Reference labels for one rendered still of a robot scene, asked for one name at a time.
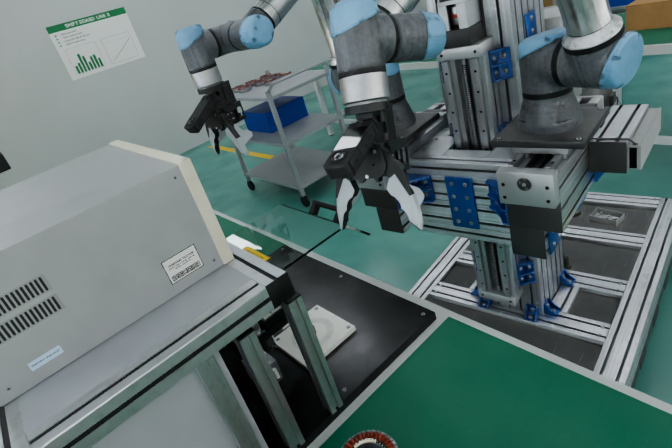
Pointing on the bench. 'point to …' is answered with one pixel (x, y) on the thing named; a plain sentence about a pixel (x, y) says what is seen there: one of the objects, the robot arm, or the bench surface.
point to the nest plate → (326, 322)
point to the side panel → (188, 417)
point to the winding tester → (96, 254)
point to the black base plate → (334, 281)
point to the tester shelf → (144, 357)
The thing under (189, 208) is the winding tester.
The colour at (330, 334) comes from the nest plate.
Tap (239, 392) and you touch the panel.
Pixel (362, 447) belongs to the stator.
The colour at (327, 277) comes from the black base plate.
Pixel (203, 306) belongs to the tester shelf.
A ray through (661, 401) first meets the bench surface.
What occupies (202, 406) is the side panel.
